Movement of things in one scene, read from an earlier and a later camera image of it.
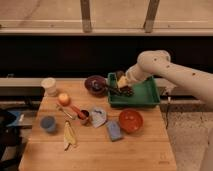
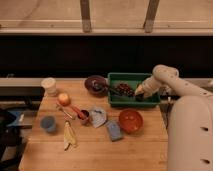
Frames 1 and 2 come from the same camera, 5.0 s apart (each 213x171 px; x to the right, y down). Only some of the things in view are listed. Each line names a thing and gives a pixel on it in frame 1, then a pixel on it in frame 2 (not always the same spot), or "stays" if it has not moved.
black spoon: (99, 88) stays
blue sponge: (114, 130) stays
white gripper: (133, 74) → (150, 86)
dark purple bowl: (96, 86) stays
